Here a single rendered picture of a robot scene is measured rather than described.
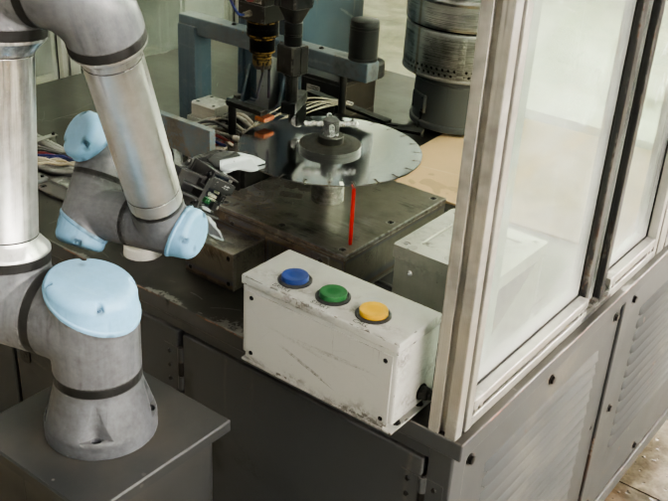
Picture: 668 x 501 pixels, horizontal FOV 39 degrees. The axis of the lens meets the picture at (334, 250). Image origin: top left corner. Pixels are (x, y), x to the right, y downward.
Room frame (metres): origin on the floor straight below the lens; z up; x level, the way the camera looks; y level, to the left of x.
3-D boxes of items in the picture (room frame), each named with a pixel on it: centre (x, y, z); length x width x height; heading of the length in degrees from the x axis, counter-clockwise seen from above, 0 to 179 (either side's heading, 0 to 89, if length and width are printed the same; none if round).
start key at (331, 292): (1.16, 0.00, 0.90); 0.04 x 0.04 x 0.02
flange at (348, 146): (1.60, 0.02, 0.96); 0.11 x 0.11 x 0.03
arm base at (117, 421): (1.04, 0.30, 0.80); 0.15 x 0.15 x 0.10
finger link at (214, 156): (1.45, 0.20, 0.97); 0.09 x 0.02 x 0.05; 129
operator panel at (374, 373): (1.18, -0.01, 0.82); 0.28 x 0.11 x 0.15; 54
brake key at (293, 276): (1.21, 0.05, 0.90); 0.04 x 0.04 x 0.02
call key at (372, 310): (1.12, -0.06, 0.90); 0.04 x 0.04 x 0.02
